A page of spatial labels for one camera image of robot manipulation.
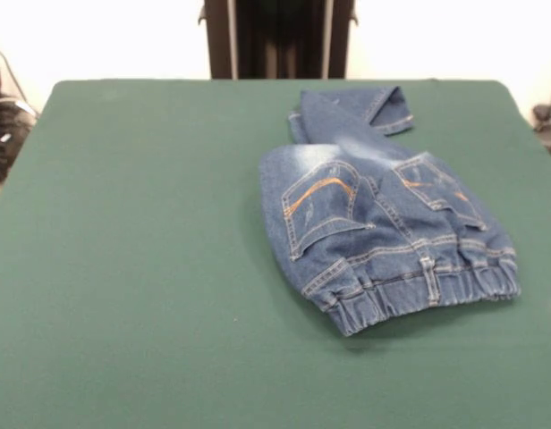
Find black equipment pile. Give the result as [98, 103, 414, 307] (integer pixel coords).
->
[0, 64, 38, 185]

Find thin grey cable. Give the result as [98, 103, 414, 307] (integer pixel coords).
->
[0, 38, 39, 120]

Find blue denim jeans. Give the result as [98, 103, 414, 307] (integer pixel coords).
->
[257, 85, 522, 340]

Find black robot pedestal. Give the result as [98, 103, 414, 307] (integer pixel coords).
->
[199, 0, 360, 80]

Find dark green table cloth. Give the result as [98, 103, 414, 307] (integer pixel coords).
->
[0, 79, 551, 429]

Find black floor device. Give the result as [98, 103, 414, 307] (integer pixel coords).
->
[531, 103, 551, 169]

